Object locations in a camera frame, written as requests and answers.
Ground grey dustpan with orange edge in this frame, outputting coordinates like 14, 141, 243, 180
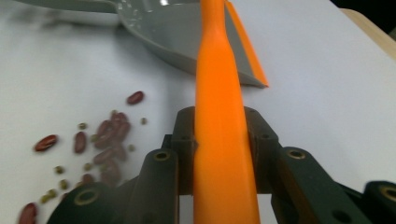
15, 0, 269, 89

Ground red and green beans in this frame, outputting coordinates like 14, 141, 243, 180
39, 109, 149, 204
18, 91, 146, 224

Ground orange brush with grey bristles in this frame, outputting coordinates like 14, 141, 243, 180
192, 0, 262, 224

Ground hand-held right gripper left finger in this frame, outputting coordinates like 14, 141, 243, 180
162, 105, 199, 196

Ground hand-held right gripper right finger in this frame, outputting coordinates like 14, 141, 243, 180
244, 105, 281, 195

